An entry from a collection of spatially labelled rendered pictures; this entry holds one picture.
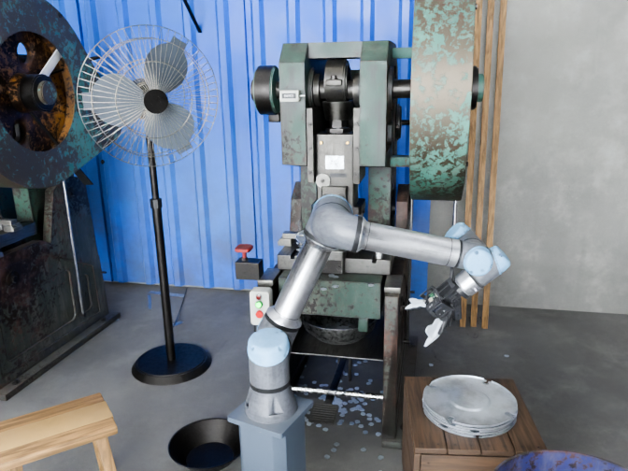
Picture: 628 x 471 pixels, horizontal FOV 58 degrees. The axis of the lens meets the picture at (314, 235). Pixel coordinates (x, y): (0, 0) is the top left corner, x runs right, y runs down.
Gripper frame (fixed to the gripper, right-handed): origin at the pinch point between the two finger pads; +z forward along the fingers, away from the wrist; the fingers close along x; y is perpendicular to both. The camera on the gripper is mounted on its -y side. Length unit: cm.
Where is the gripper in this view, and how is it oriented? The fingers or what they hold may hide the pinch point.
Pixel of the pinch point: (415, 328)
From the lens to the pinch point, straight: 180.9
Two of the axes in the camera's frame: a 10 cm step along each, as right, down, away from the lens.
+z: -6.9, 6.4, 3.3
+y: -6.7, -4.1, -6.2
